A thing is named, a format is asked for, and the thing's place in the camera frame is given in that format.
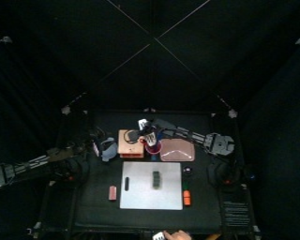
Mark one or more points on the toy sushi roll piece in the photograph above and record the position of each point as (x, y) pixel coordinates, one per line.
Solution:
(156, 177)
(156, 182)
(156, 173)
(156, 186)

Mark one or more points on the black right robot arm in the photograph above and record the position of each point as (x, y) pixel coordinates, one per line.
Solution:
(216, 143)

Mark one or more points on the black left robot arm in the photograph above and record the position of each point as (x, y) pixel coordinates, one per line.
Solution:
(26, 168)

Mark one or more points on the person's hand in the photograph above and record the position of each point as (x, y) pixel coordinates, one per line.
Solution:
(177, 236)

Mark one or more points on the red plastic cup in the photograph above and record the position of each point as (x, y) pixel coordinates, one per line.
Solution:
(152, 150)

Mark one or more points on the wooden box with red panel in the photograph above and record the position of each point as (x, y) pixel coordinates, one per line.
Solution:
(130, 150)

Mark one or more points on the blue tape patch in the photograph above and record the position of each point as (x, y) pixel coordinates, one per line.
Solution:
(153, 157)

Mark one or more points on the pink plastic tray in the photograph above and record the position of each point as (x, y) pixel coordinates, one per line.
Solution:
(177, 150)

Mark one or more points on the small red block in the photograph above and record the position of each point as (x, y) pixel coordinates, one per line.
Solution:
(112, 193)

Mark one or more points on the white cutting board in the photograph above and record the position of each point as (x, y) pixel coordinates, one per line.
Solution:
(149, 197)

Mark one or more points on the orange toy carrot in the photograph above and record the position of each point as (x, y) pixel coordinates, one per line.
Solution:
(186, 198)

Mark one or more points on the white flat object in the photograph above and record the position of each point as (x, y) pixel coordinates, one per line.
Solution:
(158, 236)

